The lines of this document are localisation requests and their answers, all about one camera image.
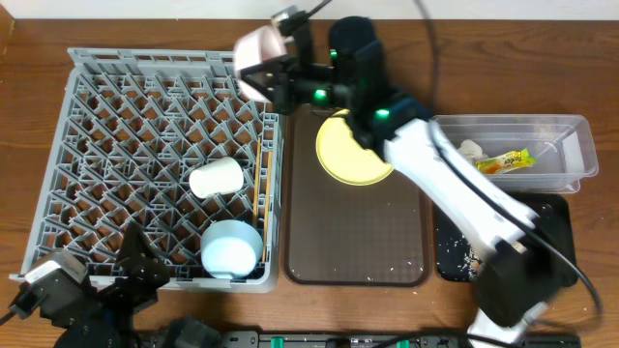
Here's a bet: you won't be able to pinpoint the wooden chopstick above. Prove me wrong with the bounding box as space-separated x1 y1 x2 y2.
261 152 273 263
252 137 262 229

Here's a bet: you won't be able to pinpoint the yellow plate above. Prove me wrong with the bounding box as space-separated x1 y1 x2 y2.
315 109 394 186

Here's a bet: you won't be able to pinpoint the light blue bowl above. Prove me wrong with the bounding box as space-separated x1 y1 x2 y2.
200 219 264 279

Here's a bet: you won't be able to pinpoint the white cup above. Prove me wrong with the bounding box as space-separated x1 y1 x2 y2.
189 158 245 199

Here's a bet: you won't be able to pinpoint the white napkin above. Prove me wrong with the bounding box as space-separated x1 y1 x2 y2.
457 139 487 163

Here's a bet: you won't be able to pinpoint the yellow orange snack wrapper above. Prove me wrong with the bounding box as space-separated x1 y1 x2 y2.
475 149 536 175

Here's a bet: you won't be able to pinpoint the rice and food scraps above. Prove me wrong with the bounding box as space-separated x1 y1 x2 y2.
436 232 482 282

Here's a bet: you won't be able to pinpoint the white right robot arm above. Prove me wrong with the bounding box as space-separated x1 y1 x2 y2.
233 8 573 347

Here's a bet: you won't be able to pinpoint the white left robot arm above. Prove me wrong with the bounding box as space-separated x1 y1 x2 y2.
1 222 221 348

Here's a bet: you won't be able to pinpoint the clear plastic waste bin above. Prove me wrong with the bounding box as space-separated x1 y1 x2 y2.
435 114 599 194

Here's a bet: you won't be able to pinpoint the black waste tray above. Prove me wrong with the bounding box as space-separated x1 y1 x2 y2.
433 192 576 282

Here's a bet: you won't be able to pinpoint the grey plastic dish rack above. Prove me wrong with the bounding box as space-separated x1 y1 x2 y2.
22 48 285 293

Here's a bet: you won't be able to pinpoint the brown plastic serving tray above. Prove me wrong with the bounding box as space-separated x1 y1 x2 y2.
283 107 431 287

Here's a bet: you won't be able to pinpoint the black rail with green clips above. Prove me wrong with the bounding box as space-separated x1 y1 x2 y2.
149 316 581 348

